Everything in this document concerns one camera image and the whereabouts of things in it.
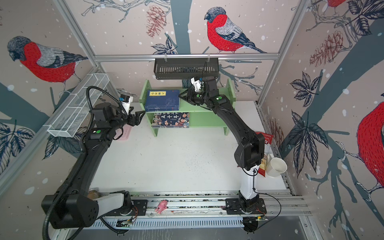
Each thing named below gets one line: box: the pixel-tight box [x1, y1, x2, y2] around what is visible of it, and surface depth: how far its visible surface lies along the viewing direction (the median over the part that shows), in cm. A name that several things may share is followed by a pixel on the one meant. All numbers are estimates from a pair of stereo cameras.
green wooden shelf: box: [139, 78, 236, 137], surface depth 81 cm
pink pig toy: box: [155, 200, 168, 215], surface depth 74 cm
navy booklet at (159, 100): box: [145, 89, 181, 112], surface depth 81 cm
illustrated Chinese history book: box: [151, 112, 190, 129], surface depth 94 cm
